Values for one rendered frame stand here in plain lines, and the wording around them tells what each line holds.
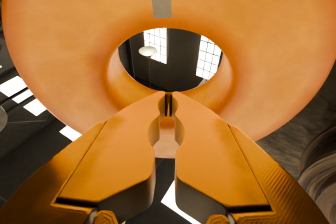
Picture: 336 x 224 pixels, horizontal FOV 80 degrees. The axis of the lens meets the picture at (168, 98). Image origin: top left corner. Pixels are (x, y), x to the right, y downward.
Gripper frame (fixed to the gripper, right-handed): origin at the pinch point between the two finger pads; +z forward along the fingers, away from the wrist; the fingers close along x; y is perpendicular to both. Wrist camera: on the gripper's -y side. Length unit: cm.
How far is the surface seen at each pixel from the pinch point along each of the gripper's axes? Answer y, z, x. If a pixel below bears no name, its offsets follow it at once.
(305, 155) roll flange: 25.6, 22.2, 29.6
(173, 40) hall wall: 180, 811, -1
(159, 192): 584, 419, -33
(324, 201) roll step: 28.8, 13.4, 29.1
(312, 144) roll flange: 21.8, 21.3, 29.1
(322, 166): 21.3, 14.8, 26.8
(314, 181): 26.2, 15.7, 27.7
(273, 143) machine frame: 33, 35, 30
